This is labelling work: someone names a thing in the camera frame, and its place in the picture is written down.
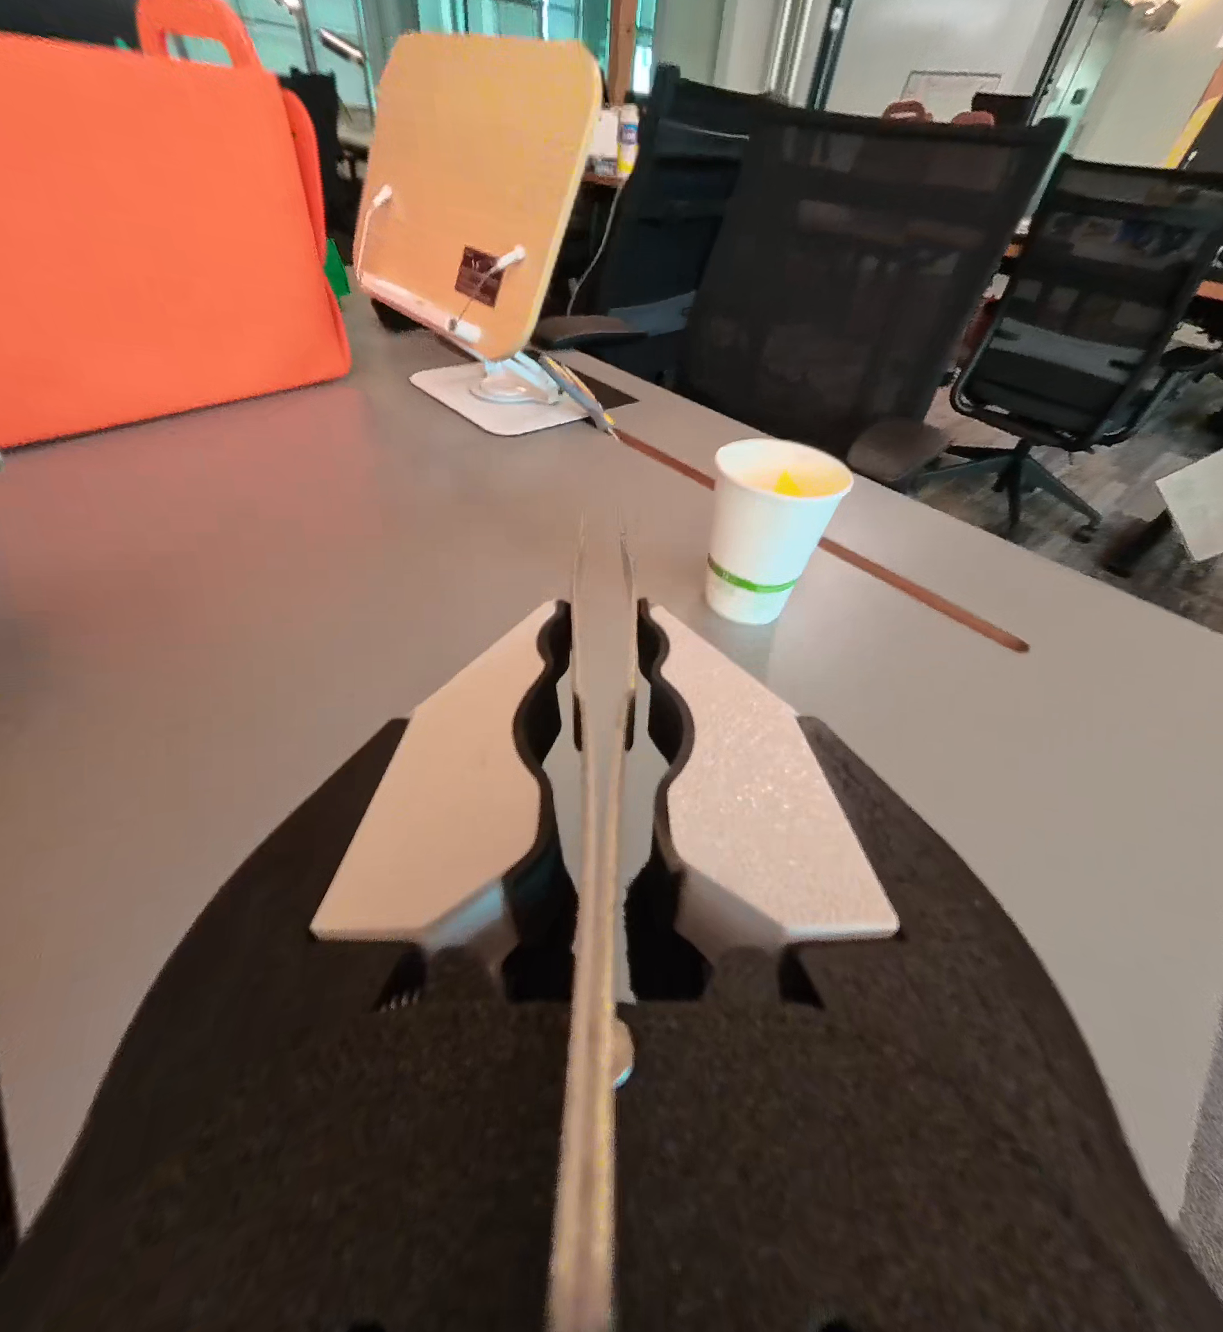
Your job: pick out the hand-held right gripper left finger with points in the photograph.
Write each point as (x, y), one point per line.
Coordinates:
(446, 822)

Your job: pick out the metal tweezers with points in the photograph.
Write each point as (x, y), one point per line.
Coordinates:
(586, 1145)

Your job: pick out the green bin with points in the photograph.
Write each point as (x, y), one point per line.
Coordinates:
(337, 269)

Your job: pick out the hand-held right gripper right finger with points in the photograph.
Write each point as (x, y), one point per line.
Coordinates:
(779, 822)

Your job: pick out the yellow sticky note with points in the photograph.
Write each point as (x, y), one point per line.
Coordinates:
(789, 483)

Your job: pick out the grey desk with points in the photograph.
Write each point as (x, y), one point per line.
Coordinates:
(206, 573)

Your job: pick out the white wipes container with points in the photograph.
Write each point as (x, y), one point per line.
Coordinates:
(628, 140)

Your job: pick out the black mesh office chair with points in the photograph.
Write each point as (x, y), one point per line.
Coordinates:
(1101, 312)
(664, 209)
(861, 282)

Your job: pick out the grey yellow scissors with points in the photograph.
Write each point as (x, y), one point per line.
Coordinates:
(580, 395)

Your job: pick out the wooden tablet stand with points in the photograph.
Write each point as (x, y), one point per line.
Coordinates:
(477, 177)

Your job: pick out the white paper cup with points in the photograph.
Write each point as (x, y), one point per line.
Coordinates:
(768, 542)

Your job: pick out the orange felt bag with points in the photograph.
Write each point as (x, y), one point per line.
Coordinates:
(134, 240)

